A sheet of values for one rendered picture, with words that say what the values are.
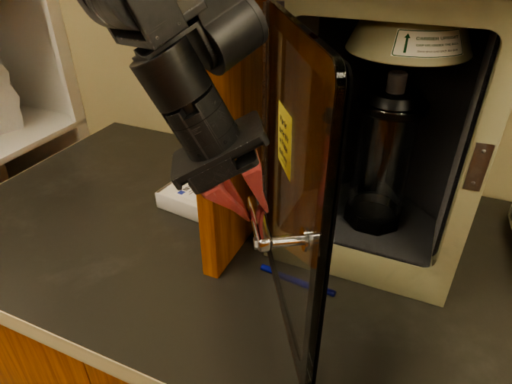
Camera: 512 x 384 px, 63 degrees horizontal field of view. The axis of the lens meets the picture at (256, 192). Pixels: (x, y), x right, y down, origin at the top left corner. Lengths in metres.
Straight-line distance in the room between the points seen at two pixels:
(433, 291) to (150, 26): 0.59
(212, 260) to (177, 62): 0.44
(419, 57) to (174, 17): 0.34
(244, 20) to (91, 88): 1.12
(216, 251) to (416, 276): 0.33
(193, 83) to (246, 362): 0.42
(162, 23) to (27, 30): 1.26
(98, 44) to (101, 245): 0.72
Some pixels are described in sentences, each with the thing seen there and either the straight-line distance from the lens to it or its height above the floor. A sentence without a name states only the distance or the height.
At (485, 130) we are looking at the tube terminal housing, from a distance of 0.61.
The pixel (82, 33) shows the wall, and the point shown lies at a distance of 1.44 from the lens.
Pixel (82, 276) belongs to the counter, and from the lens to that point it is 0.83.
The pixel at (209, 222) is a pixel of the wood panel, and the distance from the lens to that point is 0.69.
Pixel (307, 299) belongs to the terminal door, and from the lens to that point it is 0.45.
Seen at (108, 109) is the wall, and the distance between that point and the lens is 1.48.
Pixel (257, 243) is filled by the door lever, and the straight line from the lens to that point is 0.42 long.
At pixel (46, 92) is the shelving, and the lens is 1.64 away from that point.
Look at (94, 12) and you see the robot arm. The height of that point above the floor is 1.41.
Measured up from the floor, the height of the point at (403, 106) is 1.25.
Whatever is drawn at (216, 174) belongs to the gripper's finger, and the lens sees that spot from 0.40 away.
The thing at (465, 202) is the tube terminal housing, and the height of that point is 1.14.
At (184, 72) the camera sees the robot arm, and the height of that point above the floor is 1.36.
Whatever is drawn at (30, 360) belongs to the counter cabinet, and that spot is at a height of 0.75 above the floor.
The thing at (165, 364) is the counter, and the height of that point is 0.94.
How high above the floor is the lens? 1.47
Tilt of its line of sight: 32 degrees down
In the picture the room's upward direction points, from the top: straight up
